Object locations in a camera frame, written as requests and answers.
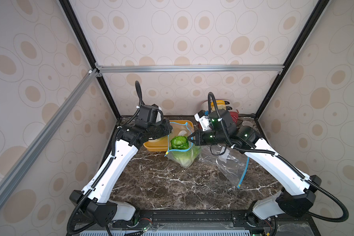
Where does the clear zipper bag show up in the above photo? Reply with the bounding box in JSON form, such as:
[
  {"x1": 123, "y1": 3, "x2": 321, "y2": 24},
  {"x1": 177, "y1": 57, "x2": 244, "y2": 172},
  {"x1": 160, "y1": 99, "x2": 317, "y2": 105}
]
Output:
[
  {"x1": 199, "y1": 145, "x2": 250, "y2": 188},
  {"x1": 165, "y1": 121, "x2": 202, "y2": 169}
]

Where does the chinese cabbage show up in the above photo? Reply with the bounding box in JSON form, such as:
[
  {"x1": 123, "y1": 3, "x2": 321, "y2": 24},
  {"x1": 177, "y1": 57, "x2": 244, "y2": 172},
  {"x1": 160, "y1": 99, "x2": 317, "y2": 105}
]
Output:
[
  {"x1": 173, "y1": 147, "x2": 201, "y2": 168},
  {"x1": 178, "y1": 130, "x2": 188, "y2": 137},
  {"x1": 170, "y1": 136, "x2": 189, "y2": 150}
]

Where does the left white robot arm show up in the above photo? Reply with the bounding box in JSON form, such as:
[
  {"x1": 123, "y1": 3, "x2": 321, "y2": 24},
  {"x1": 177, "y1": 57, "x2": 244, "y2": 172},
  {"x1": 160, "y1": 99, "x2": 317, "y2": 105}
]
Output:
[{"x1": 67, "y1": 119, "x2": 173, "y2": 234}]

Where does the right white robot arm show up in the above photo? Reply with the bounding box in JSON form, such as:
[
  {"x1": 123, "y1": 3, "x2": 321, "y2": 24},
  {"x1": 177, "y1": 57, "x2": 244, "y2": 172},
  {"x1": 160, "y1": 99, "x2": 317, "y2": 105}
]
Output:
[{"x1": 188, "y1": 109, "x2": 316, "y2": 223}]

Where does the yellow plastic tray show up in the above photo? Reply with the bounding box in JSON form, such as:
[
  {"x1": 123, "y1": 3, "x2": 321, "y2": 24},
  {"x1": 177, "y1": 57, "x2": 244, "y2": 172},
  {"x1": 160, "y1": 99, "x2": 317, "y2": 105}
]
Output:
[{"x1": 144, "y1": 120, "x2": 194, "y2": 152}]

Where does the clear glass jar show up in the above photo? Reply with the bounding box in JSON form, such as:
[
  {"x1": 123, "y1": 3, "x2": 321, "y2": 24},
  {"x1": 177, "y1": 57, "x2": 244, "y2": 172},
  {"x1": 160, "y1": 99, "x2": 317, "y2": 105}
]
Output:
[{"x1": 242, "y1": 121, "x2": 253, "y2": 127}]

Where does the yellow toast slice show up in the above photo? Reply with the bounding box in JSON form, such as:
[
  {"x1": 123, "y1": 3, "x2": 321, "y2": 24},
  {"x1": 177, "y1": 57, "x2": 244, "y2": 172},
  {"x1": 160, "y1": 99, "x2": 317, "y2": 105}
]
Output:
[{"x1": 210, "y1": 100, "x2": 227, "y2": 110}]

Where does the red toaster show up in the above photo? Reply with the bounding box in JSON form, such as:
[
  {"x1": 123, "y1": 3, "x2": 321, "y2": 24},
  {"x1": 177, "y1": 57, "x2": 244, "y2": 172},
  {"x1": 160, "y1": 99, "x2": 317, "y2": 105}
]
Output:
[{"x1": 201, "y1": 100, "x2": 239, "y2": 123}]

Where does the horizontal aluminium bar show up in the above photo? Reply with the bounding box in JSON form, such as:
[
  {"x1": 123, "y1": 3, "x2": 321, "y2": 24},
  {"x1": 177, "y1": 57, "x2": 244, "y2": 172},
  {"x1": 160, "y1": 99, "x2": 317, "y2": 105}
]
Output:
[{"x1": 98, "y1": 64, "x2": 284, "y2": 73}]

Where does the left slanted aluminium bar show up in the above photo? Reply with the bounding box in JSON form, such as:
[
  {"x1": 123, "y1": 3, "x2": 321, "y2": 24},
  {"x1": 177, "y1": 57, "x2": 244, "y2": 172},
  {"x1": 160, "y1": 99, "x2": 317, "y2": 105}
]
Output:
[{"x1": 0, "y1": 68, "x2": 98, "y2": 210}]

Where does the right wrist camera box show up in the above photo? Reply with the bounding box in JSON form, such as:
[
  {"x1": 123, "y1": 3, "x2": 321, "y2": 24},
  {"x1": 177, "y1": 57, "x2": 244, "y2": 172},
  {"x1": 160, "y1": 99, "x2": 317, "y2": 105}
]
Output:
[{"x1": 194, "y1": 110, "x2": 211, "y2": 132}]

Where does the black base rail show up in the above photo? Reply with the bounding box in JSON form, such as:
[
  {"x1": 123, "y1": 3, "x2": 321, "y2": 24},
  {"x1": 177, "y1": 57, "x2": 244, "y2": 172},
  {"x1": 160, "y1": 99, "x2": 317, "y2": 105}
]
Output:
[{"x1": 81, "y1": 209, "x2": 320, "y2": 236}]

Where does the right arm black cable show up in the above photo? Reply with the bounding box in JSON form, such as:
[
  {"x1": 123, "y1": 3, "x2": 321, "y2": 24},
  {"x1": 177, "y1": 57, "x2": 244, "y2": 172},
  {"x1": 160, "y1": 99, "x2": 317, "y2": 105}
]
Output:
[{"x1": 207, "y1": 92, "x2": 350, "y2": 223}]

